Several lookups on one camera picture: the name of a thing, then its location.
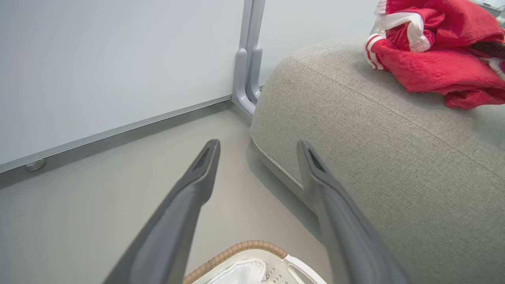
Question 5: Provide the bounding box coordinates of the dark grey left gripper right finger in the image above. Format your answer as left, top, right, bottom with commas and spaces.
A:
297, 140, 410, 284

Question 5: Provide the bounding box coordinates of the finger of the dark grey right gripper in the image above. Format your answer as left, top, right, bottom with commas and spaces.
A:
471, 41, 505, 60

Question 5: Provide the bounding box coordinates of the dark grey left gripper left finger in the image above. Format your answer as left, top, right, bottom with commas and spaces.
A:
102, 138, 221, 284

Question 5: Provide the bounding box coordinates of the red and white garment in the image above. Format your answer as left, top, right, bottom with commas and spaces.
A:
363, 0, 505, 110

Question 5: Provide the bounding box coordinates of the grey fabric sofa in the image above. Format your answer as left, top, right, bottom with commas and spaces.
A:
250, 38, 505, 284

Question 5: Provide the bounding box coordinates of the white laundry basket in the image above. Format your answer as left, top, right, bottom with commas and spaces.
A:
182, 240, 328, 284

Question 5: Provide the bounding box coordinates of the white cloth in basket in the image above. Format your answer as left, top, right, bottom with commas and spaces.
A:
207, 258, 267, 284

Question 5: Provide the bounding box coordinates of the short grey partition foot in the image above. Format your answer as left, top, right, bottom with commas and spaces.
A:
232, 48, 256, 118
246, 46, 264, 104

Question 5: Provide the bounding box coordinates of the grey partition bottom rail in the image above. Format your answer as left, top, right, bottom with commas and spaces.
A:
0, 94, 234, 174

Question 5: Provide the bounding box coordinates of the grey partition post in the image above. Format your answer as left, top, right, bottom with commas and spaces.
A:
239, 0, 266, 92

